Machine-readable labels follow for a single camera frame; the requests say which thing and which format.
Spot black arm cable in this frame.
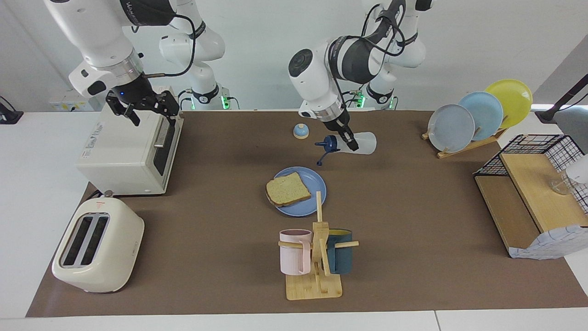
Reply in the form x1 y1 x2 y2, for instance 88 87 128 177
332 2 409 95
132 13 199 79

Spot wooden shelf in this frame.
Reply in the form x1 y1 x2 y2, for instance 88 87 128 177
474 153 588 258

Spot clear squeeze bottle blue cap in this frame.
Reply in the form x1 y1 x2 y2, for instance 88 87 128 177
315 132 377 166

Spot grey-blue plate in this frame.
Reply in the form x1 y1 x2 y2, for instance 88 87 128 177
427 104 475 153

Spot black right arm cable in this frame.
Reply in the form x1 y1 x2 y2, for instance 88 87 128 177
132 13 199 79

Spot white checked cloth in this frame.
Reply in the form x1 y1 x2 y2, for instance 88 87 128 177
509 224 588 261

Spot white plastic container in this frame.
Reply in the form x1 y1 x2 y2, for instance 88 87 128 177
565 154 588 184

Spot dark teal mug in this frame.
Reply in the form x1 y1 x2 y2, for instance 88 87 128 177
326 229 353 275

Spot pink mug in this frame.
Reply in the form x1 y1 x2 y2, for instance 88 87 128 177
279 229 313 276

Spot black stand base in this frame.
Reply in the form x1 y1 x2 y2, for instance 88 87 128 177
0 96 23 125

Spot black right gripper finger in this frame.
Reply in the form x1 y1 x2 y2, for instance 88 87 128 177
161 91 181 126
120 105 141 127

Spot light blue plate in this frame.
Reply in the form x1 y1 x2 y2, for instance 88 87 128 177
458 91 504 141

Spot yellow plate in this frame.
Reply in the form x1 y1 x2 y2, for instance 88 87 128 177
485 79 533 129

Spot black wire basket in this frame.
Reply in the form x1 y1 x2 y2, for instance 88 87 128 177
474 134 588 216

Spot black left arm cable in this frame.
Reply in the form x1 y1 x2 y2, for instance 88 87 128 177
332 2 409 95

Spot blue round plate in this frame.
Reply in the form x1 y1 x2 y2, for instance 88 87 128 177
273 166 327 217

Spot toasted bread slice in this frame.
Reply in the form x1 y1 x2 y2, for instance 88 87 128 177
266 171 312 207

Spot white toaster oven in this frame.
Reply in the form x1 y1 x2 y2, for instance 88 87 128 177
76 86 184 196

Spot wooden plate rack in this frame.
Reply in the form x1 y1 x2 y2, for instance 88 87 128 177
422 128 508 160

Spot wooden mug tree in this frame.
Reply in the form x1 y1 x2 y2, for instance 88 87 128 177
278 191 360 301

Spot brown table mat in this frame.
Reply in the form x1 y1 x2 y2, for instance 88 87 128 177
25 109 588 318

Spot cream two-slot toaster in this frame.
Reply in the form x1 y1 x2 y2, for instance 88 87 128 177
51 197 145 294

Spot black camera stand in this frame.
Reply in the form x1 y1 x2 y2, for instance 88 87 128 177
535 74 588 124

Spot clear drinking glass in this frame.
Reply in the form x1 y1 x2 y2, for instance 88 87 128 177
549 177 573 196

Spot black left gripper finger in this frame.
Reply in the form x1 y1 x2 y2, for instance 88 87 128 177
341 130 360 152

